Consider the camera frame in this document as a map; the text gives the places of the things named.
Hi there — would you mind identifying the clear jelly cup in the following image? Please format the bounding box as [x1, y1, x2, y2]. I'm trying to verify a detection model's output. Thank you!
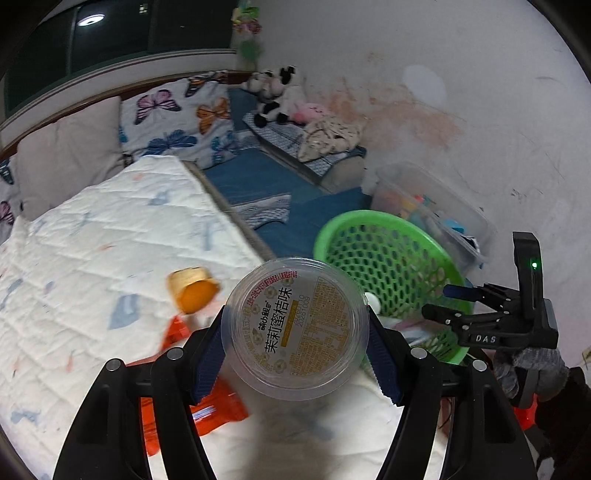
[221, 257, 370, 401]

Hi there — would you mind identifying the pink snack wrapper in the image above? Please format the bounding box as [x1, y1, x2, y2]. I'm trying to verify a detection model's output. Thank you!
[388, 319, 440, 346]

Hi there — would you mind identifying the grey gloved right hand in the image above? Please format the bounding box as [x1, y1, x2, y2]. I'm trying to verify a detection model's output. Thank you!
[493, 348, 569, 401]

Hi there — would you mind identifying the red plastic stool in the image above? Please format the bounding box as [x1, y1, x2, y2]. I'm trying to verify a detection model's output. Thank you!
[513, 395, 538, 431]

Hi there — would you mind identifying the green plastic basket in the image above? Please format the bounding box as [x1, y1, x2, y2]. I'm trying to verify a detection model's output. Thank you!
[312, 209, 475, 365]

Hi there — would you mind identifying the orange snack wrapper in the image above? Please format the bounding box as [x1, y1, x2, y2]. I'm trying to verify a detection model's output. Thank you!
[126, 315, 250, 458]

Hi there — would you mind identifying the clear storage box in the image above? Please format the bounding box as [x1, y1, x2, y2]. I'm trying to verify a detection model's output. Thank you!
[370, 162, 496, 275]

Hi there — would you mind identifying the white quilted blanket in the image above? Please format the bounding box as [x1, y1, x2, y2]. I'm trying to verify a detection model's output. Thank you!
[0, 154, 454, 480]

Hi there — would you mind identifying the spotted beige plush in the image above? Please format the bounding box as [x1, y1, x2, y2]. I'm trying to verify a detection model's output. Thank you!
[297, 115, 367, 163]

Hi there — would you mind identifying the left butterfly pillow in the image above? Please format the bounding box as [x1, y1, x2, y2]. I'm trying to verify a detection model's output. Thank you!
[0, 156, 22, 244]

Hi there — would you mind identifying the butterfly pillow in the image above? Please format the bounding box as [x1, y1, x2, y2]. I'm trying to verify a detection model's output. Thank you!
[119, 70, 238, 170]
[0, 156, 22, 244]

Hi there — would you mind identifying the pink plush toy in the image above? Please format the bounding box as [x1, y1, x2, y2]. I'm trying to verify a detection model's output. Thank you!
[290, 102, 331, 125]

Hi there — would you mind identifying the beige pillow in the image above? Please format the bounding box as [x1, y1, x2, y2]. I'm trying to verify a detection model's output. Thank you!
[11, 97, 125, 221]

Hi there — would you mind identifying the black white cow plush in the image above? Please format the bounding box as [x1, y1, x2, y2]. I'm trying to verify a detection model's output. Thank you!
[240, 65, 307, 128]

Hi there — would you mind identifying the right butterfly pillow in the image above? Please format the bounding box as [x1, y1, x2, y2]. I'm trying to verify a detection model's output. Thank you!
[119, 70, 238, 170]

